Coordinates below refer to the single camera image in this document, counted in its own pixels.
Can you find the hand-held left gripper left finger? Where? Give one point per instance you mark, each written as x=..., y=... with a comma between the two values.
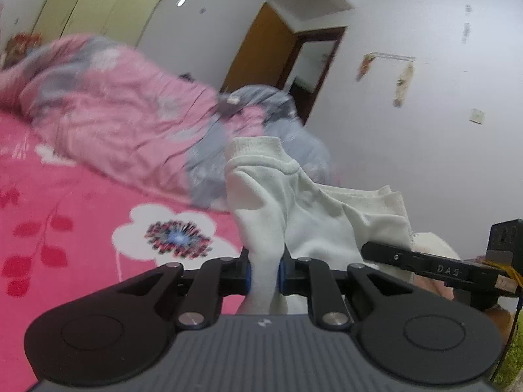
x=246, y=273

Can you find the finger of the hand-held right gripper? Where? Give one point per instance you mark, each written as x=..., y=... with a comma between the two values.
x=386, y=255

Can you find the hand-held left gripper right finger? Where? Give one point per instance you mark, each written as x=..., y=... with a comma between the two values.
x=282, y=273

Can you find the white sweatshirt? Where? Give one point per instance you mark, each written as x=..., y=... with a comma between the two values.
x=306, y=212

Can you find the person's right forearm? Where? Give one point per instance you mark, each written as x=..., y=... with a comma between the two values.
x=512, y=359

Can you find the person's right hand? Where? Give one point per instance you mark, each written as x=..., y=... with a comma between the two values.
x=496, y=318

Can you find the pink checkered folded cloth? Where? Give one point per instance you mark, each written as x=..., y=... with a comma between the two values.
x=474, y=261

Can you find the cream fluffy folded garment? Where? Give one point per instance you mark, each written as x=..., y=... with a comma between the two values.
x=425, y=249

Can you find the hanging cloth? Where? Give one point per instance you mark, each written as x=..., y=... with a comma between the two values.
x=365, y=65
x=403, y=85

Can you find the pink floral bed sheet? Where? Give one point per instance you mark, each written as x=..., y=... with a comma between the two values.
x=81, y=220

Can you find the pink grey floral duvet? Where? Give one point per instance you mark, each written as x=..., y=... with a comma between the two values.
x=143, y=122

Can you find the wooden door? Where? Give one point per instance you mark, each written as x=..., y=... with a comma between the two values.
x=257, y=49

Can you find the pale yellow wardrobe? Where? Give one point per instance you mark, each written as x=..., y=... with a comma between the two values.
x=94, y=4

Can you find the red snack bag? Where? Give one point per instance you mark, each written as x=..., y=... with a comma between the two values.
x=20, y=47

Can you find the wall socket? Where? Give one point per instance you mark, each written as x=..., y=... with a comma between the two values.
x=477, y=115

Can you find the wall hook rack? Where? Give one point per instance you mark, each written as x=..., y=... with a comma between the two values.
x=392, y=56

